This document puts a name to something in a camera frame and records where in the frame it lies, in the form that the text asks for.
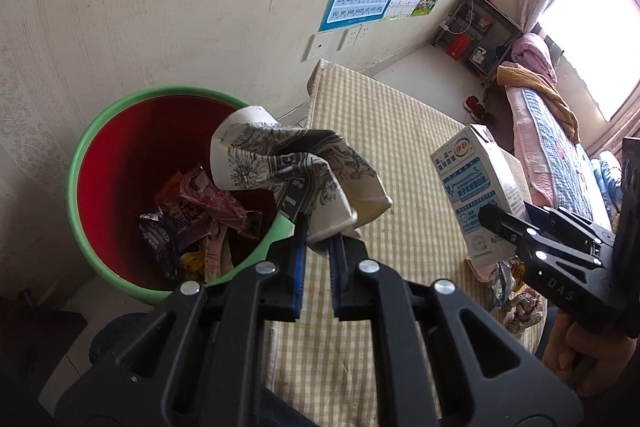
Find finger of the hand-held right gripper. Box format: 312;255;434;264
530;206;617;242
477;203;601;269

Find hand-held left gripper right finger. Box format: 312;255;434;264
327;232;586;427

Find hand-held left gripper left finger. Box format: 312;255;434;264
55;209;311;427

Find white milk carton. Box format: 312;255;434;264
430;123;531;268

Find patterned paper cup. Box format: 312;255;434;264
210;105;393;256

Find large pink snack wrapper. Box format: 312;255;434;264
180;167;263;239

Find red bucket with green rim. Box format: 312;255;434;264
68;87;296;305

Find person's right hand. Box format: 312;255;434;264
542;307;640;400

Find blue cartoon pillow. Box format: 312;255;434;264
590;151;626;228

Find pink and white wrapper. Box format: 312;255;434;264
502;292;546;339

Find silver wrapper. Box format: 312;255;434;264
490;259;519;313

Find blue checked quilt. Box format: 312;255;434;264
522;87;613;228

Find pink bed sheet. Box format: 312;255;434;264
505;82;551;208

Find small yellow wrapper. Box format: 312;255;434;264
179;252;206;281

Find yellow-brown blanket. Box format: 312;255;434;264
496;62;581;142

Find orange-red wrapper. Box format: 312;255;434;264
154;172;188;219

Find rolled pink quilt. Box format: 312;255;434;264
511;33;558;82

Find red box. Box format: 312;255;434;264
446;33;473;60

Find bright window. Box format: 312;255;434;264
537;0;640;122

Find metal storage shelf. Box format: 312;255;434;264
431;0;526;85

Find person's leg in jeans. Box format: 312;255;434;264
90;312;151;368

